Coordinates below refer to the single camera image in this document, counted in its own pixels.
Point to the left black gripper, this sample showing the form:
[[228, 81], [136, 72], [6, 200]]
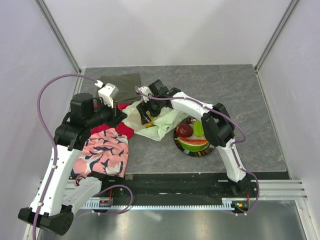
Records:
[[116, 115]]

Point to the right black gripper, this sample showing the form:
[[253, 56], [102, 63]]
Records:
[[146, 106]]

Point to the yellow fake fruit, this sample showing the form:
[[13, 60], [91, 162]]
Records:
[[149, 124]]

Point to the green avocado print plastic bag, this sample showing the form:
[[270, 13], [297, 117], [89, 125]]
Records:
[[166, 121]]

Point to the dark red fake apple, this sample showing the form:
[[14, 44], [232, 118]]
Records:
[[184, 130]]

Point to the green fake starfruit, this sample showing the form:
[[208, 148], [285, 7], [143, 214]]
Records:
[[198, 128]]

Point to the fake watermelon slice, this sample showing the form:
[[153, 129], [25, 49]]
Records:
[[193, 145]]

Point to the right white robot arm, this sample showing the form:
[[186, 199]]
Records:
[[216, 122]]

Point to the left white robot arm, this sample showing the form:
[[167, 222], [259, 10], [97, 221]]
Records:
[[58, 199]]

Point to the red cloth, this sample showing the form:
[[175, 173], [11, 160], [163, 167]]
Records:
[[120, 129]]

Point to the olive green cloth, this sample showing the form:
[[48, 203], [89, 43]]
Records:
[[126, 87]]

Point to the pink shark print cloth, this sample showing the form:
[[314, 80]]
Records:
[[105, 152]]

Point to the brown rimmed ceramic plate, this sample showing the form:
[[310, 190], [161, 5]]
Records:
[[205, 152]]

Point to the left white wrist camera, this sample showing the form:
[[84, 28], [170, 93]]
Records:
[[107, 92]]

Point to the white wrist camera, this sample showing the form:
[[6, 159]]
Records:
[[107, 92], [144, 92]]

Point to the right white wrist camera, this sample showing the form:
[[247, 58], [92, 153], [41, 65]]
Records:
[[144, 92]]

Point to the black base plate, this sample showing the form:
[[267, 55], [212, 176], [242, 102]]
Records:
[[215, 185]]

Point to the grey slotted cable duct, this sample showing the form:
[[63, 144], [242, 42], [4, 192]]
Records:
[[226, 205]]

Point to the left aluminium frame post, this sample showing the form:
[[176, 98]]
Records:
[[46, 13]]

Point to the aluminium frame post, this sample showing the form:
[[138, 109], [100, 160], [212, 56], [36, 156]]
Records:
[[290, 9], [46, 13]]

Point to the right aluminium frame post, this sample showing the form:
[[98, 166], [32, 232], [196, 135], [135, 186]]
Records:
[[290, 9]]

